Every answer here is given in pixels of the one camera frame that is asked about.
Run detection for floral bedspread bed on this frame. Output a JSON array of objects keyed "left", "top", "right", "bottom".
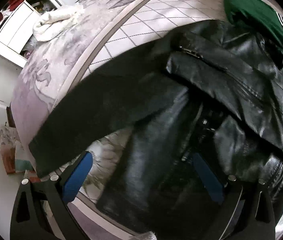
[{"left": 11, "top": 0, "right": 225, "bottom": 239}]

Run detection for black leather jacket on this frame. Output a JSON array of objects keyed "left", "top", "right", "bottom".
[{"left": 29, "top": 20, "right": 283, "bottom": 239}]

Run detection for white rolled towel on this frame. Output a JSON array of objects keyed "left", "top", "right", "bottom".
[{"left": 33, "top": 4, "right": 84, "bottom": 42}]

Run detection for green folded garment white stripes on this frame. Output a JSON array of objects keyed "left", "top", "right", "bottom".
[{"left": 224, "top": 0, "right": 283, "bottom": 55}]

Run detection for white open drawer cabinet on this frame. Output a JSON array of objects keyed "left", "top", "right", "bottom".
[{"left": 0, "top": 1, "right": 40, "bottom": 68}]

